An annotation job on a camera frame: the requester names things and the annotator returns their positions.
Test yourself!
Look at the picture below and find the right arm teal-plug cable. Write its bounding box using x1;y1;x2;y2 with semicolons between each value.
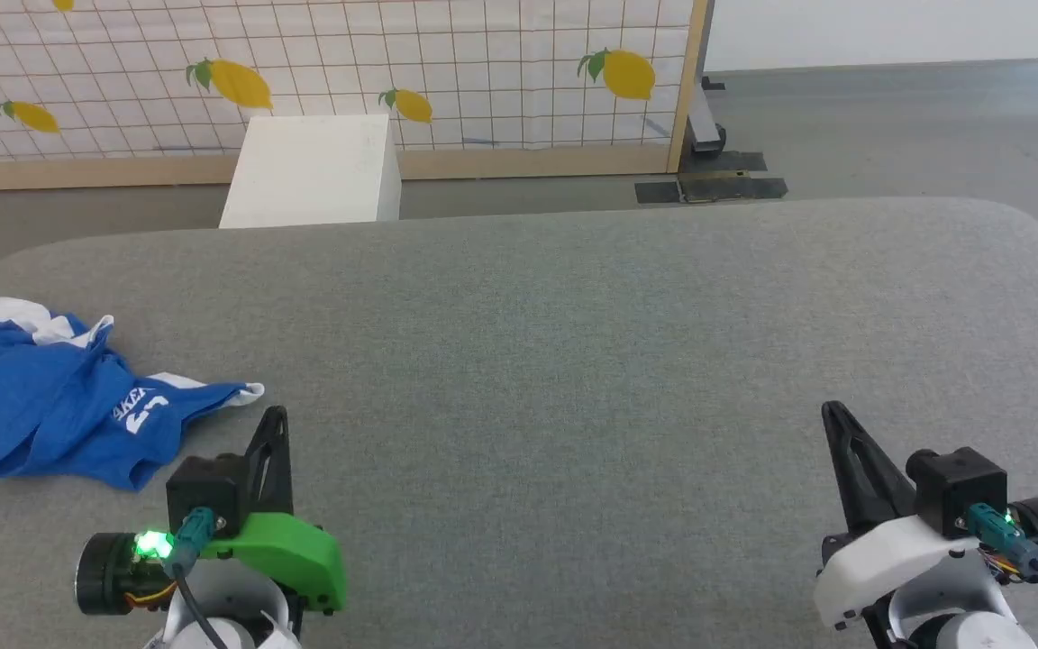
965;503;1038;645

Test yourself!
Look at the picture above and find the left arm teal-plug cable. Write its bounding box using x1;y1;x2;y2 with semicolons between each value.
162;507;233;649

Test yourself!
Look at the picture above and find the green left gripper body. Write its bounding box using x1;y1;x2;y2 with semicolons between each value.
199;510;349;623

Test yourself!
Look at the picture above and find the lemon print partition screen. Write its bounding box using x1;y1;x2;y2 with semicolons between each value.
0;0;710;193

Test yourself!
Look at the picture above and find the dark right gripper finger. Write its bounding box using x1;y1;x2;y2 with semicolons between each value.
821;402;876;536
833;406;919;531

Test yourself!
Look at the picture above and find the grey metal partition foot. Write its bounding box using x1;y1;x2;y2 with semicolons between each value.
687;76;728;156

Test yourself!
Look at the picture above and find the blue and white sports garment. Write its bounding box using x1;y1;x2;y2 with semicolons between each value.
0;297;266;492

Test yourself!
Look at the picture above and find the white box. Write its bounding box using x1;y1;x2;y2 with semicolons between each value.
219;114;403;229

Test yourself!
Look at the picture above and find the grey fabric sofa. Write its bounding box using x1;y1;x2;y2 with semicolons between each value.
0;197;1038;649

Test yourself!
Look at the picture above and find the arm teal-plug cable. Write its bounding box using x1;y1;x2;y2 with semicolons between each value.
965;503;1038;645
162;507;233;649

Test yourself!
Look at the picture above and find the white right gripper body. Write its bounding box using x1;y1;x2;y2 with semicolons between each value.
812;512;981;632

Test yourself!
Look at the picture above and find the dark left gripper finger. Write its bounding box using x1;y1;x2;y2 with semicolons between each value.
242;406;282;516
263;407;295;516

